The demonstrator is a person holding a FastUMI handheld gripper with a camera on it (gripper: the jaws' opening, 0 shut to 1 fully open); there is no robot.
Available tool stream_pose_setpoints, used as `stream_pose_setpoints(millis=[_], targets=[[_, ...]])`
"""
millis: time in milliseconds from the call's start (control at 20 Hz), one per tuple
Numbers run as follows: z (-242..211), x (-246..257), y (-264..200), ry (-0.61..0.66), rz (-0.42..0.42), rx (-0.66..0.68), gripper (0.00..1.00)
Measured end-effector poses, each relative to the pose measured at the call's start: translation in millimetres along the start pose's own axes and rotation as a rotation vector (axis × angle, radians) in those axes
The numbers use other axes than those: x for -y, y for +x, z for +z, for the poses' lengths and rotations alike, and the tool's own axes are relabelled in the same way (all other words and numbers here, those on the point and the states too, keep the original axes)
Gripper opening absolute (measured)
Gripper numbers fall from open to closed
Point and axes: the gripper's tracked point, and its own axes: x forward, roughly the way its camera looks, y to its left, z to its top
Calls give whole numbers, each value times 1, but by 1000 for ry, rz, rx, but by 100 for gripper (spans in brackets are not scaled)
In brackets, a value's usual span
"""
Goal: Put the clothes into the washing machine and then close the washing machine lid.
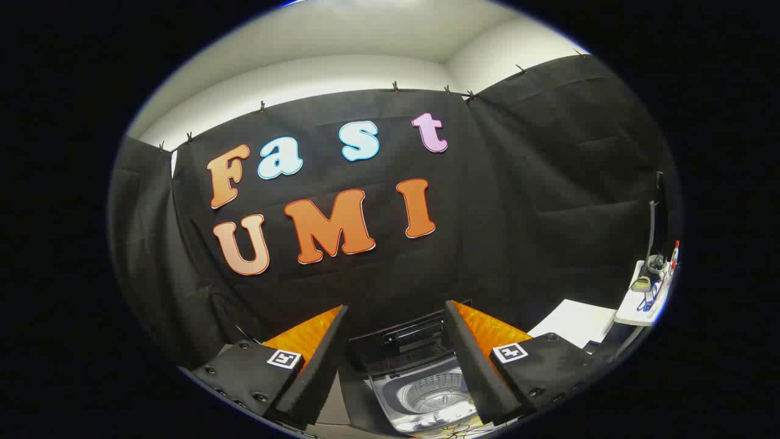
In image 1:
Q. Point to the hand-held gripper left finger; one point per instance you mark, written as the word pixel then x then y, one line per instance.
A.
pixel 317 378

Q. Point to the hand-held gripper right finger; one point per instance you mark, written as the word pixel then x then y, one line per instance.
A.
pixel 481 378

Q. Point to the grey washing machine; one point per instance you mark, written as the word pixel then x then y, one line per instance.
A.
pixel 426 396

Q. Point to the dark washing machine lid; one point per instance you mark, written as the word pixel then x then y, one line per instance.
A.
pixel 402 338

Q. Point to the grey side table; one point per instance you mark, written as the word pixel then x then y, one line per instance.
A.
pixel 341 402

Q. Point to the white shelf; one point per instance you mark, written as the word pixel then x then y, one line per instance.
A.
pixel 634 311

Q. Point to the black backdrop cloth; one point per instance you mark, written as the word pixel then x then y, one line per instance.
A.
pixel 518 201

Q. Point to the yellowish small tool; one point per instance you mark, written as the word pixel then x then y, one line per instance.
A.
pixel 641 284

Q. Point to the red-capped bottle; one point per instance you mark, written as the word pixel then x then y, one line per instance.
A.
pixel 674 256

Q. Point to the dark stand pole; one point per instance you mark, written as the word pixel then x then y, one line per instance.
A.
pixel 652 225

